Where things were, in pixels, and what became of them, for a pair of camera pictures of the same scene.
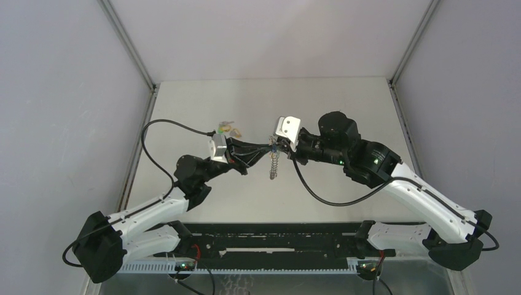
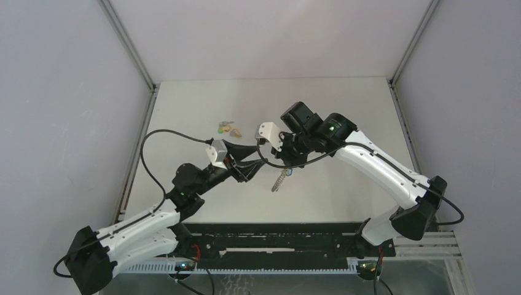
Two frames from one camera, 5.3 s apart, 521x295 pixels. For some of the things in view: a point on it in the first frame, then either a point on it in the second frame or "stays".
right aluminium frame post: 392,80 stays
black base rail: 277,243 stays
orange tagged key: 235,133 stays
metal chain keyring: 274,156 → 279,180
